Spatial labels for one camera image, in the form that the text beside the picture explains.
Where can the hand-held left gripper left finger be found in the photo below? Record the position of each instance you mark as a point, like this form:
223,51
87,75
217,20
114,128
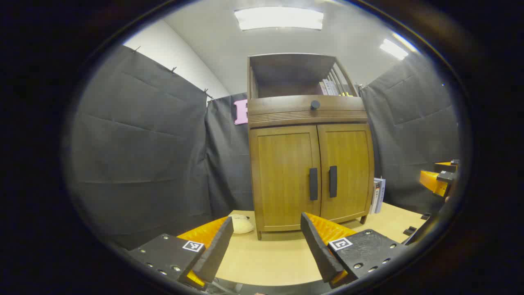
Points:
217,250

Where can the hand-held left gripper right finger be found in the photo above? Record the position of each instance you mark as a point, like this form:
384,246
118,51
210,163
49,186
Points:
319,250

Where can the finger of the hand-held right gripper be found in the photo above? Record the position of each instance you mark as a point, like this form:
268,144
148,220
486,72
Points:
432,182
446,166

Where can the wooden cabinet door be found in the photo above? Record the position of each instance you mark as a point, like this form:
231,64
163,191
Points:
348,155
282,172

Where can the wooden double-door shoe cabinet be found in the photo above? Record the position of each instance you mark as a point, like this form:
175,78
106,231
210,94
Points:
307,112

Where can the books beside cabinet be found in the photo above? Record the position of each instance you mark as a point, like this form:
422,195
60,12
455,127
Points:
377,196

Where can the books on cabinet shelf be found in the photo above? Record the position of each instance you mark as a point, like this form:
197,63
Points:
331,87

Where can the cream plush toy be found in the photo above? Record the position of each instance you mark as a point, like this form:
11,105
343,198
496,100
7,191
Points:
242,224

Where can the black backdrop cloth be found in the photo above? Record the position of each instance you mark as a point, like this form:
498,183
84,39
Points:
143,155

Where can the small ceiling light panel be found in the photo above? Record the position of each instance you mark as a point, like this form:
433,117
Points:
393,49

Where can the wooden drawer with black knob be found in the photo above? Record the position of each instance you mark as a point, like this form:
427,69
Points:
307,110

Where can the large ceiling light panel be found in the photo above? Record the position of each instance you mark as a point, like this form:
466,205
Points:
278,18

